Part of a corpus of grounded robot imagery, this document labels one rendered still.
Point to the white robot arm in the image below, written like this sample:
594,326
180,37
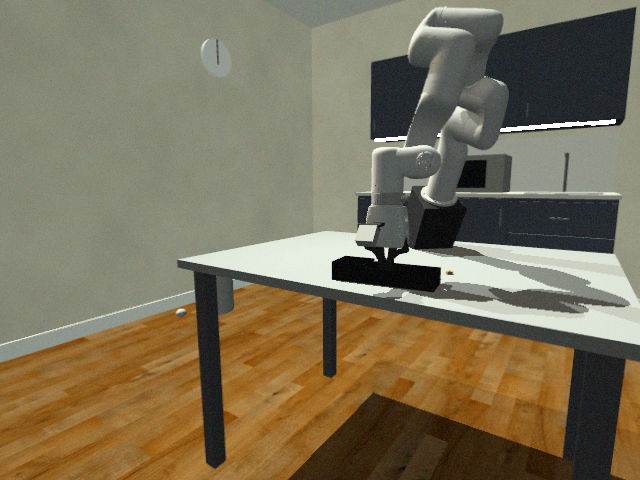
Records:
457,63

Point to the black three-compartment bin rack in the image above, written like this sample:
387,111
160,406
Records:
406,276

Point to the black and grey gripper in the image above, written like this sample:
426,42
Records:
392,235

